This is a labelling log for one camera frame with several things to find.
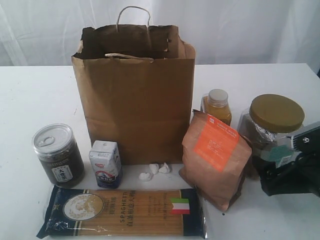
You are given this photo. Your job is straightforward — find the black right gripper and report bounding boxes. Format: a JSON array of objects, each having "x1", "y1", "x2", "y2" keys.
[{"x1": 259, "y1": 123, "x2": 320, "y2": 197}]

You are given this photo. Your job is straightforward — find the large clear jar gold lid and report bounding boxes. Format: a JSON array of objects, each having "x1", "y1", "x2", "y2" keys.
[{"x1": 237, "y1": 94, "x2": 305, "y2": 180}]

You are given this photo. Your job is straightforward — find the small yellow spice bottle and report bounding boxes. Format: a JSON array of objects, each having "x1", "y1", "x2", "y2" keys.
[{"x1": 200, "y1": 89, "x2": 232, "y2": 126}]

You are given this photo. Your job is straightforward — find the brown paper shopping bag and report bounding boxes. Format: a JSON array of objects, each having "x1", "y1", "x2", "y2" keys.
[{"x1": 70, "y1": 6, "x2": 196, "y2": 166}]

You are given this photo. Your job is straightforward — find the dark tea can silver lid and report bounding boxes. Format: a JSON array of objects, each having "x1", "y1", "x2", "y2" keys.
[{"x1": 32, "y1": 123, "x2": 85, "y2": 188}]

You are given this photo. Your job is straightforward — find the brown pouch orange label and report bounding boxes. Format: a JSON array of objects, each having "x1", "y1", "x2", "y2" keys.
[{"x1": 179, "y1": 110, "x2": 252, "y2": 212}]

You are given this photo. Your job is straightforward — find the small blue white milk carton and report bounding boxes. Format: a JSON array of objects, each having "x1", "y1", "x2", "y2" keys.
[{"x1": 89, "y1": 140, "x2": 123, "y2": 189}]

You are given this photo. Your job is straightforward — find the spaghetti package dark blue ends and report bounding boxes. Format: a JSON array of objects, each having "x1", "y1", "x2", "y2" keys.
[{"x1": 36, "y1": 186, "x2": 207, "y2": 239}]

